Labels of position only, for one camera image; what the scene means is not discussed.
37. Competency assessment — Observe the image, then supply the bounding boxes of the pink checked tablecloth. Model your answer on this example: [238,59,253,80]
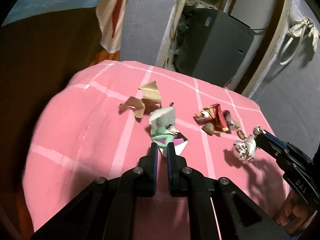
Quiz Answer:
[23,61,289,239]

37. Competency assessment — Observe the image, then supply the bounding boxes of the green white wrapper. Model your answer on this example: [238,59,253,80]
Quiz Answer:
[149,106,188,158]

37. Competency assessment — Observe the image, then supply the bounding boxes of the grey washing machine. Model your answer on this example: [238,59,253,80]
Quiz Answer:
[175,9,254,87]

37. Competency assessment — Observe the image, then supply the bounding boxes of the person's right hand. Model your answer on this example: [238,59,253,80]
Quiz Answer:
[274,189,317,235]

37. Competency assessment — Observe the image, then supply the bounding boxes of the blue striped towel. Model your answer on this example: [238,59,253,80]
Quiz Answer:
[2,0,126,54]

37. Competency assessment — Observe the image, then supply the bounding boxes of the brown paper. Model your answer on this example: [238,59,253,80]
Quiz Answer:
[119,81,162,119]

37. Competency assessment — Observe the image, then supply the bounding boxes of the wooden door frame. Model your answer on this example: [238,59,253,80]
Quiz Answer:
[157,0,290,97]

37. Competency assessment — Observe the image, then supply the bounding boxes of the white printed wrapper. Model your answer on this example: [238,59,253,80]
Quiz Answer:
[233,126,263,164]

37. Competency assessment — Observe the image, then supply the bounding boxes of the white rubber gloves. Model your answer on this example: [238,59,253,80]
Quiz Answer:
[286,17,319,52]

